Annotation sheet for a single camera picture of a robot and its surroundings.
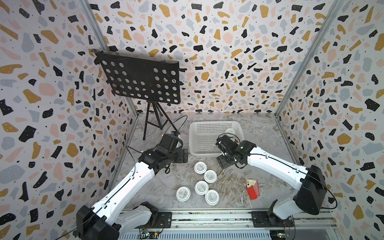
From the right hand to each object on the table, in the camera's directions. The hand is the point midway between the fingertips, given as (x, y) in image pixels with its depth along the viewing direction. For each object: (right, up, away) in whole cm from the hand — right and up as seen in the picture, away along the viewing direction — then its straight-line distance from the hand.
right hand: (224, 160), depth 82 cm
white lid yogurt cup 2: (-14, -5, +4) cm, 15 cm away
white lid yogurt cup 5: (-7, -17, -7) cm, 20 cm away
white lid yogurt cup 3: (-8, -9, 0) cm, 12 cm away
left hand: (-22, +5, -5) cm, 23 cm away
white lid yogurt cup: (+8, +15, +21) cm, 27 cm away
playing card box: (+17, -14, +4) cm, 22 cm away
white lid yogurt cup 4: (-13, -14, -4) cm, 19 cm away
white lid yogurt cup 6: (-22, -16, -6) cm, 28 cm away
